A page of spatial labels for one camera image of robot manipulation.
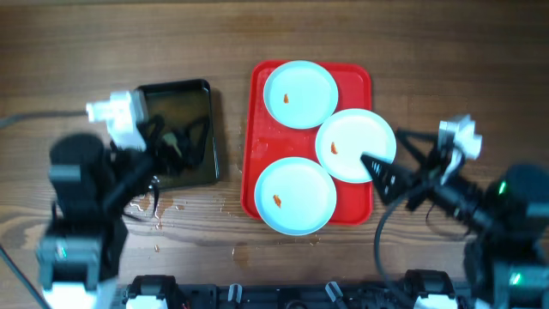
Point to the light blue plate bottom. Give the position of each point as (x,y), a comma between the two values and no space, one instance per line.
(295,196)

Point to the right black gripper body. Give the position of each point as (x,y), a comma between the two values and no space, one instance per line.
(426,184)

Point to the orange green sponge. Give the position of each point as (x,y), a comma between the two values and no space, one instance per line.
(171,140)

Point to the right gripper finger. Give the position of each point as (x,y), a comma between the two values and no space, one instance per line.
(406,138)
(391,181)

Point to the light blue plate top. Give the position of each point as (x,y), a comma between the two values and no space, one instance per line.
(300,94)

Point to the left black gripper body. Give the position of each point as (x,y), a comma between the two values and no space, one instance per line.
(140,168)

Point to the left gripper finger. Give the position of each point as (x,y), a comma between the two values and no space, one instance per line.
(191,141)
(151,131)

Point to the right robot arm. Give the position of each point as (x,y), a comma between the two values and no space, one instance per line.
(504,264)

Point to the light blue plate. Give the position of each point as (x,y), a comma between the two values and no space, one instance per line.
(300,94)
(348,134)
(295,196)

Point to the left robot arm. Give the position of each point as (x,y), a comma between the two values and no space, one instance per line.
(80,251)

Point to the black water tray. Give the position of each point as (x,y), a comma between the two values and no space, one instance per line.
(180,103)

